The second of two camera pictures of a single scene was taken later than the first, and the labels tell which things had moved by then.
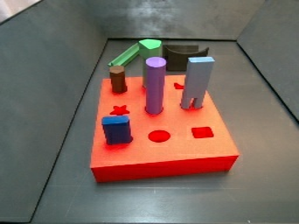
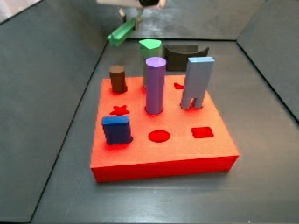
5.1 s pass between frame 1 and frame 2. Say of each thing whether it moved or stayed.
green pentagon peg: stayed
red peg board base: stayed
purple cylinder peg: stayed
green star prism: moved
